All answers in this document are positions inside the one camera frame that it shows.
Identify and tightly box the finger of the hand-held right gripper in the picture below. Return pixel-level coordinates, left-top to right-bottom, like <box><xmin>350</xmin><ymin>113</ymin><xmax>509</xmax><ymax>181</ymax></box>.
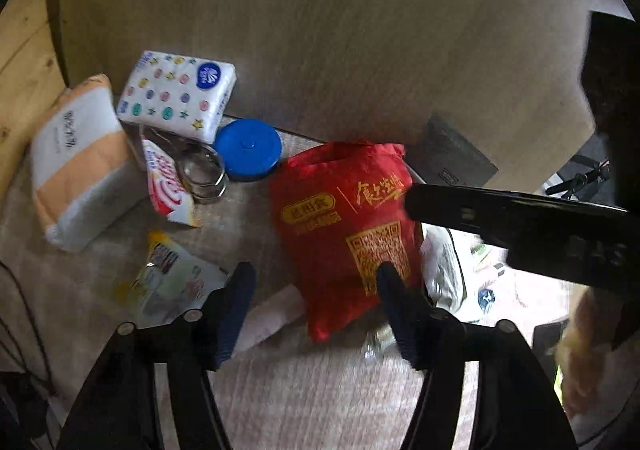
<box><xmin>404</xmin><ymin>183</ymin><xmax>630</xmax><ymax>291</ymax></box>

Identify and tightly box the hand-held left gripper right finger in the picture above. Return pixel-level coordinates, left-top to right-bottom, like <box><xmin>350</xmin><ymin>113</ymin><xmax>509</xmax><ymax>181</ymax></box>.
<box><xmin>376</xmin><ymin>262</ymin><xmax>578</xmax><ymax>450</ymax></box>

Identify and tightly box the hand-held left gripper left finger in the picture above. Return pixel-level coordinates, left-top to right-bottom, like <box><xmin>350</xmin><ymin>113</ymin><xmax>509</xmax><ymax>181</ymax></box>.
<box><xmin>57</xmin><ymin>261</ymin><xmax>257</xmax><ymax>450</ymax></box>

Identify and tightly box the red snack bag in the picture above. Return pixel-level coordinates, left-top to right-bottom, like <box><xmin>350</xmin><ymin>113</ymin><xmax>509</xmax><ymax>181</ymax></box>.
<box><xmin>269</xmin><ymin>140</ymin><xmax>427</xmax><ymax>344</ymax></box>

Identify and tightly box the white dotted tissue pack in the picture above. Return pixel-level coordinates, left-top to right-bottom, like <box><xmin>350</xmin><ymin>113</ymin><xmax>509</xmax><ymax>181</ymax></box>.
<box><xmin>116</xmin><ymin>50</ymin><xmax>237</xmax><ymax>144</ymax></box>

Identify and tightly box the grey wooden desktop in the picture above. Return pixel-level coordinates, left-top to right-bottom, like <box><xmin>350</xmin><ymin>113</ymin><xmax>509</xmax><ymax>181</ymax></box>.
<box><xmin>0</xmin><ymin>116</ymin><xmax>571</xmax><ymax>450</ymax></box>

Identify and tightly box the person's right hand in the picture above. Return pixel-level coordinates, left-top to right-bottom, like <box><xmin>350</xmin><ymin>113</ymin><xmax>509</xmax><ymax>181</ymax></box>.
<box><xmin>557</xmin><ymin>291</ymin><xmax>619</xmax><ymax>418</ymax></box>

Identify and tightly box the clear crumpled plastic wrapper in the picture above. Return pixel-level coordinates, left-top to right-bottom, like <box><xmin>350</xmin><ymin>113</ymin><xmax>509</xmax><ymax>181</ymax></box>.
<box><xmin>361</xmin><ymin>324</ymin><xmax>402</xmax><ymax>362</ymax></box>

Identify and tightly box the white paper slip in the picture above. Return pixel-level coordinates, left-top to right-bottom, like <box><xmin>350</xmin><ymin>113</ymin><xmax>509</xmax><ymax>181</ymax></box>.
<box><xmin>234</xmin><ymin>284</ymin><xmax>307</xmax><ymax>357</ymax></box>

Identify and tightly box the white plastic packet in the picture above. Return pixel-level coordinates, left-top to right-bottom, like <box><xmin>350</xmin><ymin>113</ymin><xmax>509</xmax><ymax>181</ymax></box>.
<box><xmin>421</xmin><ymin>224</ymin><xmax>469</xmax><ymax>312</ymax></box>

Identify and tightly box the yellow and white packet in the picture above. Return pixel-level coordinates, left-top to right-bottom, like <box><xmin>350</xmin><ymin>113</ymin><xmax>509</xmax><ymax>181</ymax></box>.
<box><xmin>114</xmin><ymin>230</ymin><xmax>232</xmax><ymax>327</ymax></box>

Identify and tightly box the dark grey flat box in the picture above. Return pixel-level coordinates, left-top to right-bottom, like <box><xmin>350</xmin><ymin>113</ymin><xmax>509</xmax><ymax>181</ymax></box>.
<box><xmin>413</xmin><ymin>112</ymin><xmax>500</xmax><ymax>189</ymax></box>

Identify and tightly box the black tripod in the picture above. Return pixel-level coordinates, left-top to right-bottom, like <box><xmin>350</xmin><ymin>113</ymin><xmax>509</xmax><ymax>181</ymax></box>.
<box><xmin>544</xmin><ymin>159</ymin><xmax>612</xmax><ymax>197</ymax></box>

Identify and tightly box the red and white snack packet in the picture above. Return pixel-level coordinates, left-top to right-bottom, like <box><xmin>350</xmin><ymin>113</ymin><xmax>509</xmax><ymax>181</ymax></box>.
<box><xmin>141</xmin><ymin>137</ymin><xmax>202</xmax><ymax>229</ymax></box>

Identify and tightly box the clear glass jar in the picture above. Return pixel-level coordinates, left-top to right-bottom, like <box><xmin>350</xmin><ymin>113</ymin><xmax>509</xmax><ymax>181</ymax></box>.
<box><xmin>176</xmin><ymin>142</ymin><xmax>230</xmax><ymax>205</ymax></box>

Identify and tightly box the blue round lid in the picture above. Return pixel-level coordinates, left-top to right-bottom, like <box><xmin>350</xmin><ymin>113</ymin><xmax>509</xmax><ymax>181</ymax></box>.
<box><xmin>214</xmin><ymin>118</ymin><xmax>284</xmax><ymax>182</ymax></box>

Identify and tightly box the orange and white tissue pack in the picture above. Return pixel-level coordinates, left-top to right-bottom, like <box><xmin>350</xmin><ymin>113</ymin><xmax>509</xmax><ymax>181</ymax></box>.
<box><xmin>30</xmin><ymin>74</ymin><xmax>140</xmax><ymax>252</ymax></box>

